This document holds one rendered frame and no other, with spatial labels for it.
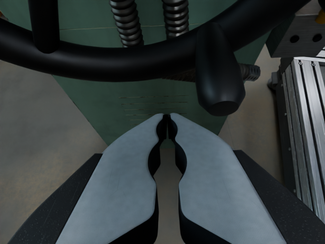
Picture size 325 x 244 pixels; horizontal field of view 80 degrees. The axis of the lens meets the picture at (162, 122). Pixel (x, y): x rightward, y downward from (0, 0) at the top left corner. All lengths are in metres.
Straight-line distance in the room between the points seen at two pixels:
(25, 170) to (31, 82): 0.49
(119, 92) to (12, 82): 0.92
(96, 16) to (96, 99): 0.24
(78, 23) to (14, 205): 0.79
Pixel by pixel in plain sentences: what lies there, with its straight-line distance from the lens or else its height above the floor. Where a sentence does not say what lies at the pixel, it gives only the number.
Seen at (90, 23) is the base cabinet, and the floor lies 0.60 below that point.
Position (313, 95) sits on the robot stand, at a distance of 0.86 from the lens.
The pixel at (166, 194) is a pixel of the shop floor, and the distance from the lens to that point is 0.81.
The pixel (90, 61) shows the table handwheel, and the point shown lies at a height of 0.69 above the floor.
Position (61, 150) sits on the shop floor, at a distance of 0.98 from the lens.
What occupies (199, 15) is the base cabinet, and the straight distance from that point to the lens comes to 0.36.
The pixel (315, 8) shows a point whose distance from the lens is 0.39.
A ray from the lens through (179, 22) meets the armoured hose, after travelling 0.21.
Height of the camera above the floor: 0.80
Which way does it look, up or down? 62 degrees down
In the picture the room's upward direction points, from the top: 5 degrees counter-clockwise
